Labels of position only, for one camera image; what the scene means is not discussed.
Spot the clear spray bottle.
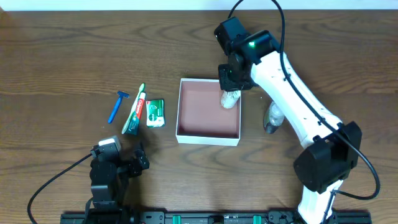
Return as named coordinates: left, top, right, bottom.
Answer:
left=263, top=101, right=285, bottom=134

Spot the green white toothbrush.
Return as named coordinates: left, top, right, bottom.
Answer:
left=121, top=83, right=146, bottom=134

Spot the white cream tube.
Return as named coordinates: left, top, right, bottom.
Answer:
left=220, top=90, right=241, bottom=109

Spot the green Dettol soap bar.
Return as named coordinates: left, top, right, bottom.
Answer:
left=146, top=99, right=165, bottom=128

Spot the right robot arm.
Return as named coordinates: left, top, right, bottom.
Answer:
left=214, top=17, right=362, bottom=223

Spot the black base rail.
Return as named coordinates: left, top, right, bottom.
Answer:
left=60, top=210, right=373, bottom=224

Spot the blue disposable razor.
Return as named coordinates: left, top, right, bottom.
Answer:
left=108, top=91, right=129, bottom=124

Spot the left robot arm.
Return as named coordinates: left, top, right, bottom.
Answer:
left=83, top=142, right=150, bottom=224

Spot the white box with brown interior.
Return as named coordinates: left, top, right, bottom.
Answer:
left=175, top=78, right=241, bottom=146

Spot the Colgate toothpaste tube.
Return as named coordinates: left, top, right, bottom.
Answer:
left=126, top=92, right=146, bottom=135

